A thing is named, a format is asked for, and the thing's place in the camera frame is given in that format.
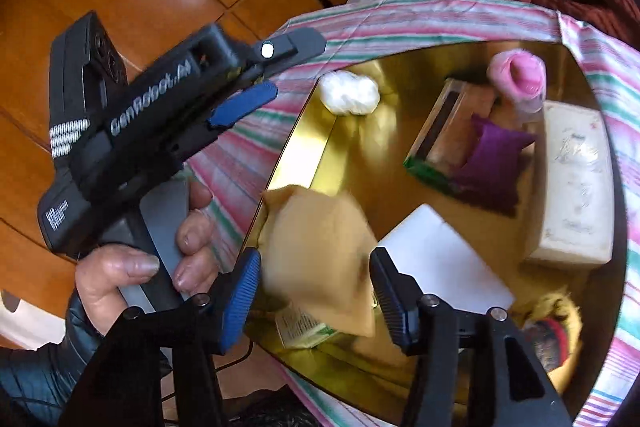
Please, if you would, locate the white flat box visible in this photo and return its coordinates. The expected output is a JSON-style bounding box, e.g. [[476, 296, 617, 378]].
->
[[375, 203, 516, 315]]

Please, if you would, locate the dark cloth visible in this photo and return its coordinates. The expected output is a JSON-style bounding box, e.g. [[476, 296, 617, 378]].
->
[[227, 397, 321, 427]]

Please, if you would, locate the green and wooden box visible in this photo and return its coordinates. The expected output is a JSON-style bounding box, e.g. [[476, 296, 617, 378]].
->
[[402, 78, 501, 198]]

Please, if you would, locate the white fluffy ball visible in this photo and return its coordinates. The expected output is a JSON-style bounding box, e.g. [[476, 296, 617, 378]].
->
[[318, 69, 381, 116]]

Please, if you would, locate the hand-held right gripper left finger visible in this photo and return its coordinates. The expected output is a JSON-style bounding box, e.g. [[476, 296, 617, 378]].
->
[[60, 249, 263, 427]]

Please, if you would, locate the purple cushion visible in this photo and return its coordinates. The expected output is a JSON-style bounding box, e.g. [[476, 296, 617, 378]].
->
[[450, 113, 538, 218]]

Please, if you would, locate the black cable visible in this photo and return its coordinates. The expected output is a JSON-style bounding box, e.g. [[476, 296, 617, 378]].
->
[[215, 337, 253, 370]]

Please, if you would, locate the yellow plush toy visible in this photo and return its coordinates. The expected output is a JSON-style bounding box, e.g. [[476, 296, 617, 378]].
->
[[515, 289, 583, 373]]

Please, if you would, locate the green and white packet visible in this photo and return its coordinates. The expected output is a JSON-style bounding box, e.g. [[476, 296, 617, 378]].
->
[[274, 302, 351, 350]]

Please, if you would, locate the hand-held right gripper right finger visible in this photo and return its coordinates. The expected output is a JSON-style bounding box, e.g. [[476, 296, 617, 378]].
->
[[369, 247, 573, 427]]

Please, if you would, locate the person's left forearm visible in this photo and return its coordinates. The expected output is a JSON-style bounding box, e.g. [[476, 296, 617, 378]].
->
[[0, 294, 108, 427]]

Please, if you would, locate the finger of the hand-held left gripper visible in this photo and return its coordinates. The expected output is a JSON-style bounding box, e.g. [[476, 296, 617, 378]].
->
[[207, 79, 279, 130], [235, 27, 327, 80]]

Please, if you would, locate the person's left hand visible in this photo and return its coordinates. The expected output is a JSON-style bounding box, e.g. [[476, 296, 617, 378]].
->
[[75, 179, 221, 338]]

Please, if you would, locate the cream rectangular box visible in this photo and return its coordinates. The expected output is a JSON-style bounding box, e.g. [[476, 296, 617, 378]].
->
[[522, 101, 616, 270]]

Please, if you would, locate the pink ribbed cup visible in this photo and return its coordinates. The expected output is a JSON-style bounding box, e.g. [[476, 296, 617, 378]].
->
[[486, 48, 547, 115]]

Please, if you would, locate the yellow cloth pouch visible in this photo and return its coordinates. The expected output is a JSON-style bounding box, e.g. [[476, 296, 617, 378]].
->
[[260, 184, 378, 338]]

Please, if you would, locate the striped fabric storage box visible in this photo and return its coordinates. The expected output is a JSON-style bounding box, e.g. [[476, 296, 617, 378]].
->
[[182, 0, 640, 427]]

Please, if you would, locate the white object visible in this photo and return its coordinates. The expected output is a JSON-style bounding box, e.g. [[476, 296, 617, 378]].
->
[[0, 289, 68, 350]]

